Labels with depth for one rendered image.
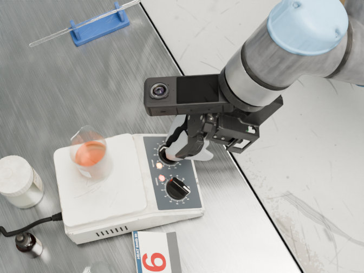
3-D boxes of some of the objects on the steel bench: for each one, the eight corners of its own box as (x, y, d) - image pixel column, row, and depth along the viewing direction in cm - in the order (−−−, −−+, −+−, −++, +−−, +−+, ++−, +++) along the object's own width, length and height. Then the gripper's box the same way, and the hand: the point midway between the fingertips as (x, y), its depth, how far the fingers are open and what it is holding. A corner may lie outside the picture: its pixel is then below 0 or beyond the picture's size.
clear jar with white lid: (19, 217, 104) (3, 201, 96) (0, 188, 106) (-18, 170, 99) (52, 194, 105) (38, 177, 98) (32, 166, 107) (17, 147, 100)
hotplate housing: (187, 139, 107) (184, 118, 100) (206, 217, 102) (204, 201, 94) (49, 170, 106) (36, 151, 99) (61, 251, 101) (47, 237, 94)
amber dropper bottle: (39, 260, 101) (26, 249, 95) (20, 256, 101) (6, 245, 95) (45, 241, 102) (32, 229, 96) (26, 236, 103) (13, 224, 96)
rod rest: (123, 10, 117) (119, -3, 114) (130, 24, 116) (127, 13, 113) (69, 32, 116) (64, 20, 113) (76, 47, 115) (71, 36, 112)
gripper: (286, 124, 84) (207, 190, 100) (281, 60, 88) (206, 134, 105) (225, 108, 80) (154, 179, 97) (222, 43, 85) (155, 121, 102)
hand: (167, 148), depth 99 cm, fingers closed, pressing on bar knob
